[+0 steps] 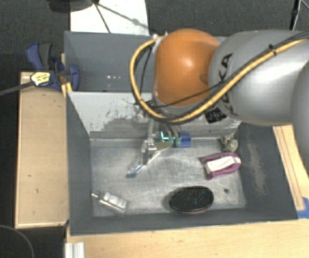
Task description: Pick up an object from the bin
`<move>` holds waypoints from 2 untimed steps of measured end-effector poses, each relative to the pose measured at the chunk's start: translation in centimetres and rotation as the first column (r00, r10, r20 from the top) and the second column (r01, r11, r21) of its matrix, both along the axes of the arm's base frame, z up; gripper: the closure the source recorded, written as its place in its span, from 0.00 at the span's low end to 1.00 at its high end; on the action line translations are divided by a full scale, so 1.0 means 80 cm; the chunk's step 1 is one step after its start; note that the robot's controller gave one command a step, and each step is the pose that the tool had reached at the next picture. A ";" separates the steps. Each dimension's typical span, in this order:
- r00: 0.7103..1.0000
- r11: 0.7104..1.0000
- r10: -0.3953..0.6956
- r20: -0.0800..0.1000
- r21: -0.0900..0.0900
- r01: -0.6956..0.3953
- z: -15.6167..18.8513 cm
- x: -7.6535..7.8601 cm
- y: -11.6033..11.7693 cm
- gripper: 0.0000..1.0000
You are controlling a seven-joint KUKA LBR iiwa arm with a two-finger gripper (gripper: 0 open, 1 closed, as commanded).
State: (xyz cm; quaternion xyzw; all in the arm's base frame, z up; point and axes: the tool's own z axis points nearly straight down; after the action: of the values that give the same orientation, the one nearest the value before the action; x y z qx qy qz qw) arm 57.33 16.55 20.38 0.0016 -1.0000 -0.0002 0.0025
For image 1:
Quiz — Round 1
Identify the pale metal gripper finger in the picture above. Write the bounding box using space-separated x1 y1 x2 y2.
134 144 171 172
125 140 152 178

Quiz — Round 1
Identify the grey metal bin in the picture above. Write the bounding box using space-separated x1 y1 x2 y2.
63 30 299 237

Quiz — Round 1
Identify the black oval brush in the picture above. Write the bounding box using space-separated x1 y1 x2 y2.
168 185 215 215

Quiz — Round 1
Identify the clear glass bottle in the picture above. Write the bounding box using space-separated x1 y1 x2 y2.
90 190 128 216

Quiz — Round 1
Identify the small brown grey figure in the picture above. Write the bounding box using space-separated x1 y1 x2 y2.
219 136 239 153

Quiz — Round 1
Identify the pale wood board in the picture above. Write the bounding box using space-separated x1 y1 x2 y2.
14 70 70 230

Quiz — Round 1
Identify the black cylinder on white bracket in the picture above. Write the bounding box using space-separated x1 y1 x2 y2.
204 107 228 125

